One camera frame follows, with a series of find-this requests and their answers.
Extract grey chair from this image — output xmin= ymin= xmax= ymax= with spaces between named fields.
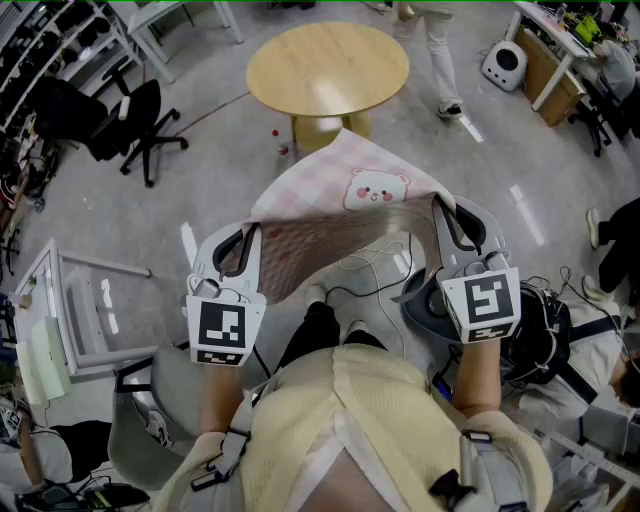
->
xmin=106 ymin=343 xmax=207 ymax=492

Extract glass-top side table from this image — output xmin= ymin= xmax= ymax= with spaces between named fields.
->
xmin=10 ymin=238 xmax=153 ymax=384

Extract round wooden table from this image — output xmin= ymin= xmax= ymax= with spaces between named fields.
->
xmin=245 ymin=21 xmax=411 ymax=154

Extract person's cream knit cardigan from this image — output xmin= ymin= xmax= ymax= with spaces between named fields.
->
xmin=152 ymin=344 xmax=554 ymax=512

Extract black floor cable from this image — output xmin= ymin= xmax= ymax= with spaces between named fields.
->
xmin=323 ymin=233 xmax=416 ymax=307

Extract white floor cable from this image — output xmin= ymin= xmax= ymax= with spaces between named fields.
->
xmin=338 ymin=233 xmax=417 ymax=357

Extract pink checked bear cloth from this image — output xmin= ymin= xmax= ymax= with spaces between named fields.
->
xmin=243 ymin=127 xmax=457 ymax=306

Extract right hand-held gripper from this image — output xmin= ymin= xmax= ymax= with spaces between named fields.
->
xmin=432 ymin=194 xmax=521 ymax=345

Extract black office chair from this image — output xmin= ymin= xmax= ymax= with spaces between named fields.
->
xmin=566 ymin=78 xmax=615 ymax=159
xmin=30 ymin=59 xmax=190 ymax=189

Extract yellow-green desk item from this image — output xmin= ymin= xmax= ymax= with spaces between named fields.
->
xmin=573 ymin=13 xmax=605 ymax=45

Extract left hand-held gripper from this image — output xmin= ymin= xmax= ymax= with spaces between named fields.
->
xmin=185 ymin=223 xmax=267 ymax=368

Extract grey strap harness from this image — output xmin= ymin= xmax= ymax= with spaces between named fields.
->
xmin=189 ymin=369 xmax=532 ymax=512

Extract white shelf rack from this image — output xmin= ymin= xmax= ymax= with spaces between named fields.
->
xmin=0 ymin=0 xmax=147 ymax=132

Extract person's left forearm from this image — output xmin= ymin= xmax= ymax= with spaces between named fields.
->
xmin=198 ymin=362 xmax=247 ymax=437

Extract white round robot device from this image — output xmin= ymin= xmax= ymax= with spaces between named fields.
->
xmin=480 ymin=40 xmax=529 ymax=93

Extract brown cardboard box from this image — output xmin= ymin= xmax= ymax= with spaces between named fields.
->
xmin=513 ymin=26 xmax=585 ymax=129

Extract person's right forearm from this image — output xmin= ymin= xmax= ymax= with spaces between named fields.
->
xmin=451 ymin=339 xmax=502 ymax=417

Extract person's black trousers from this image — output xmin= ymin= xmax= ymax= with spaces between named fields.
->
xmin=276 ymin=301 xmax=389 ymax=372

